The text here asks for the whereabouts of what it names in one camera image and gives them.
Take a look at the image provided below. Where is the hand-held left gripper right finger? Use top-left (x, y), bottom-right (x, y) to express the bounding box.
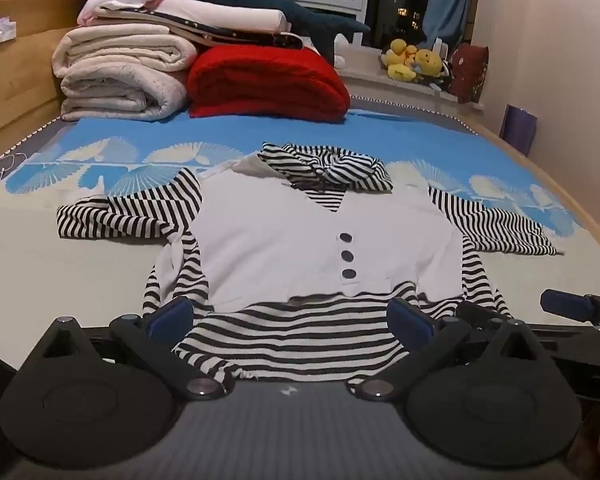
top-left (346, 297), bottom-right (551, 402)

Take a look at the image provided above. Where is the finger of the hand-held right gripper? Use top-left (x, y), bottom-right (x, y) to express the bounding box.
top-left (540, 289), bottom-right (600, 325)
top-left (455, 301), bottom-right (513, 332)

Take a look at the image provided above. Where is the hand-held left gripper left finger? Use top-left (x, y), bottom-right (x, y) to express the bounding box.
top-left (30, 296), bottom-right (226, 402)

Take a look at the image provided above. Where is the striped shirt with white vest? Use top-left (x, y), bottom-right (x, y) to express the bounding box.
top-left (56, 141), bottom-right (566, 383)

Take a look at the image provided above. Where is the blue and cream printed bedsheet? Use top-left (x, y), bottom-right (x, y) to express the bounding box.
top-left (0, 105), bottom-right (600, 383)

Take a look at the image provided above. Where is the purple bag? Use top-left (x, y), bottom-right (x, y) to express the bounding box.
top-left (499, 104), bottom-right (539, 157)

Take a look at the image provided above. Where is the cream speckled folded blanket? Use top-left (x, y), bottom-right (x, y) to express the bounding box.
top-left (59, 66), bottom-right (190, 122)

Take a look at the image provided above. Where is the dark red floral cushion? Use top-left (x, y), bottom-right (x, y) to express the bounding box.
top-left (450, 42), bottom-right (490, 104)

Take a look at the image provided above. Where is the windowsill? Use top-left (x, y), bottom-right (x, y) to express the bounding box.
top-left (334, 45), bottom-right (485, 111)

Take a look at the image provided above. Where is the red folded blanket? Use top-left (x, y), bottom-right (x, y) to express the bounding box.
top-left (186, 45), bottom-right (352, 123)

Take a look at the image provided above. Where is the yellow round plush toy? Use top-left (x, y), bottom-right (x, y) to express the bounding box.
top-left (412, 47), bottom-right (444, 81)

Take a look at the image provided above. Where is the yellow duck plush toy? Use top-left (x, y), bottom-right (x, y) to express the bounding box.
top-left (384, 39), bottom-right (420, 83)

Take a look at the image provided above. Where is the dark teal shark plush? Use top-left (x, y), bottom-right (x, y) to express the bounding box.
top-left (167, 0), bottom-right (372, 61)

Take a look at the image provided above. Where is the tissue pack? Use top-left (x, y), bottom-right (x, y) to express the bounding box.
top-left (0, 16), bottom-right (19, 47)

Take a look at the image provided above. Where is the wooden bed frame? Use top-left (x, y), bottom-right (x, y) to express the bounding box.
top-left (0, 0), bottom-right (600, 281)

